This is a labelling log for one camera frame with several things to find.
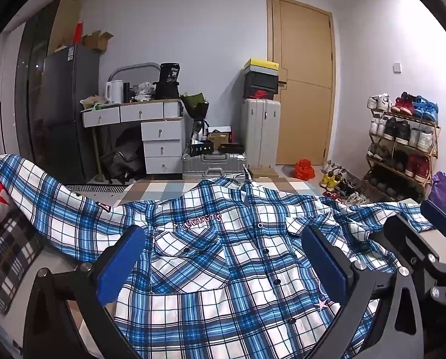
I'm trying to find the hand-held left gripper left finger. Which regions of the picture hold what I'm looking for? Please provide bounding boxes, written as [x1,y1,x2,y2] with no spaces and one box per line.
[22,225,146,359]

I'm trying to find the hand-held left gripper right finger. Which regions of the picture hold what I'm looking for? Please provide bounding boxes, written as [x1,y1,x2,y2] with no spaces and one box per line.
[301,224,424,359]

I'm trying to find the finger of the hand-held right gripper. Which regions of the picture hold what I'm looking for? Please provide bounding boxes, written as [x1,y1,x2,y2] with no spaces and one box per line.
[383,213,446,309]
[421,199,446,244]

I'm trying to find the blue plaid shirt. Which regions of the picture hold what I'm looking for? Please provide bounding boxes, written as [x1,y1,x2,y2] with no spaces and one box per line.
[0,153,435,359]

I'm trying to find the white sneakers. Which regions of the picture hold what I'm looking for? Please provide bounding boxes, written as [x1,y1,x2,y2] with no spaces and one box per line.
[322,159,349,174]
[343,191,368,206]

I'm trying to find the white rug with black diamonds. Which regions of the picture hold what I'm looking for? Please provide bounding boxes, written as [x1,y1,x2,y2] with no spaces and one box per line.
[66,177,134,195]

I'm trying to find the yellow sneakers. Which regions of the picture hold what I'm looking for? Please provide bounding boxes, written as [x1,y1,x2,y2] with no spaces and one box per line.
[320,172,341,189]

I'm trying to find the wooden shoe rack with shoes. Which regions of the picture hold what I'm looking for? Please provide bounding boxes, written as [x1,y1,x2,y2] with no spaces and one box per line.
[366,92,440,200]

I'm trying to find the red plastic bag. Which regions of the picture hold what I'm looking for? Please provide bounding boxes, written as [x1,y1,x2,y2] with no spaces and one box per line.
[294,158,316,180]

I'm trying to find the black duffel bag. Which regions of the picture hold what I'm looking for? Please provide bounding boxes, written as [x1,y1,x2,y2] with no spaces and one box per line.
[100,127,146,185]

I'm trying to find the brown cardboard box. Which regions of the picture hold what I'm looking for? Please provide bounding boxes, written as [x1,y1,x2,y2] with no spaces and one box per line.
[251,166,279,179]

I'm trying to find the dark plaid pillow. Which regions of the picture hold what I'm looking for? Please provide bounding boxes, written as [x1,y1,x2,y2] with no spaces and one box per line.
[0,204,46,315]

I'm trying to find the white desk with drawers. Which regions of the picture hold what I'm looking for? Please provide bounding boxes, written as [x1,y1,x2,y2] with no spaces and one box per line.
[81,99,186,185]

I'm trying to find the silver aluminium suitcase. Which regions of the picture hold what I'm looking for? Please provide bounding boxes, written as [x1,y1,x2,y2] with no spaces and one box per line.
[182,151,248,180]

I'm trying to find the black box with dots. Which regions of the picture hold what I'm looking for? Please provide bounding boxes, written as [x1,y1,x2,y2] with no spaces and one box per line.
[190,140,214,156]

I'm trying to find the wooden door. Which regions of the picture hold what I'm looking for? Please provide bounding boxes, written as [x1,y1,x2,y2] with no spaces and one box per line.
[267,0,338,166]

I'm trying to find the white ribbed suitcase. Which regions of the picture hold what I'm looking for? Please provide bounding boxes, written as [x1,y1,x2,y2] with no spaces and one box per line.
[241,98,281,168]

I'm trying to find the dark grey refrigerator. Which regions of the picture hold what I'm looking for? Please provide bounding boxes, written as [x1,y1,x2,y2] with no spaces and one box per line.
[39,43,102,185]

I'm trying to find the cardboard box with orange edge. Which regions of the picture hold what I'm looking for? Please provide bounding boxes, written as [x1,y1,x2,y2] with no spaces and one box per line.
[207,127,232,149]

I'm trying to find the pile of snack packets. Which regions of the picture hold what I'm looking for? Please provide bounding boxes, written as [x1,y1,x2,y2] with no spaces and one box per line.
[80,95,109,111]

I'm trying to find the white electric kettle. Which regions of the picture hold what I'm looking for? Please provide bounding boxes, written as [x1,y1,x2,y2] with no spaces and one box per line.
[105,80,125,104]

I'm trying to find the white plastic bag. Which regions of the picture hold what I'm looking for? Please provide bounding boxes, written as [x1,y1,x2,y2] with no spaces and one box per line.
[135,81,156,101]

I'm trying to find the dark green flower bouquet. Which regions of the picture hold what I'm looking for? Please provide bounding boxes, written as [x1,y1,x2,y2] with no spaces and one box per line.
[180,92,210,135]

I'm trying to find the red and black shoe box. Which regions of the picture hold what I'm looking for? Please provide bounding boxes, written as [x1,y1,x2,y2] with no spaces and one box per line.
[244,87,278,100]

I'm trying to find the black paper bag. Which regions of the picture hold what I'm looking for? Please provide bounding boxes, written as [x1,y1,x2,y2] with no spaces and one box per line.
[153,62,182,100]

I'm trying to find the dark wardrobe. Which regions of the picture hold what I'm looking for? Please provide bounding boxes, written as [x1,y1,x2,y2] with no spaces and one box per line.
[15,0,64,158]

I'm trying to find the open cardboard box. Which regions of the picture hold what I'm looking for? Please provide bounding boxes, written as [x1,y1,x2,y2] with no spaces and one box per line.
[81,31,114,53]

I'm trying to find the tall cardboard sheet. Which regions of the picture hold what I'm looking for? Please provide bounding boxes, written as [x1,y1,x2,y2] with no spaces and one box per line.
[47,0,82,57]

